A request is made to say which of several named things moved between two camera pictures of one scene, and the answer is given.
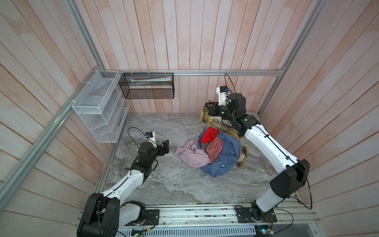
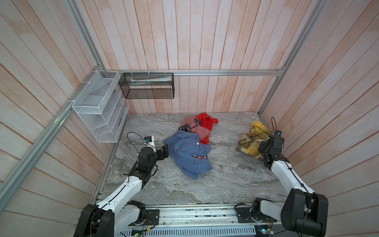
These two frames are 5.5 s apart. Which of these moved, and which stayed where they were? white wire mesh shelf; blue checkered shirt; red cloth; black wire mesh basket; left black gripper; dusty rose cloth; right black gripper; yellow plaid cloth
Moved: blue checkered shirt; right black gripper; red cloth; dusty rose cloth; yellow plaid cloth
Stayed: white wire mesh shelf; left black gripper; black wire mesh basket
